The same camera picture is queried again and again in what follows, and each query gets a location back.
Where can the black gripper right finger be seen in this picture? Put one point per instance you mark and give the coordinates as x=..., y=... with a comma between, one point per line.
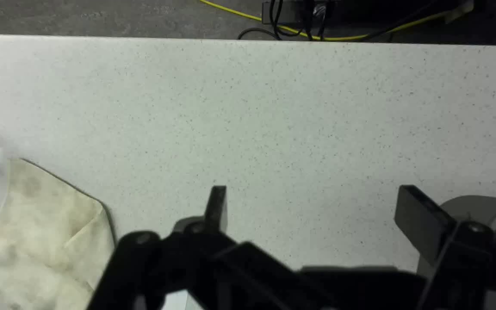
x=465, y=258

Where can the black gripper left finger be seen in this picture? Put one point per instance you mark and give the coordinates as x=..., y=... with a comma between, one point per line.
x=145, y=269

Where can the yellowish white crumpled cloth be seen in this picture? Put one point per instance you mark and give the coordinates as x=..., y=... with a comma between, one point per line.
x=42, y=241

